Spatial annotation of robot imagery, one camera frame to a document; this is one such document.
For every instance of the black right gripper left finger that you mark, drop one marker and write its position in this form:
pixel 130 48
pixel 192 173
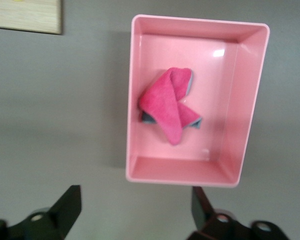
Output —
pixel 52 225

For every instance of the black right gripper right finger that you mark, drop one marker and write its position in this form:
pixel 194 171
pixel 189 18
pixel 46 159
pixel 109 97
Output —
pixel 212 227

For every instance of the pink cloth with grey back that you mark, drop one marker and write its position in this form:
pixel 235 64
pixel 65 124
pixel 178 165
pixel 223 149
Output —
pixel 165 105

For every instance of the pink plastic bin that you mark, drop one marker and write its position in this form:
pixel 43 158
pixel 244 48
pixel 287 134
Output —
pixel 215 100

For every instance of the wooden cutting board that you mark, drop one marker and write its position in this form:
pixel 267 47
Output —
pixel 27 17

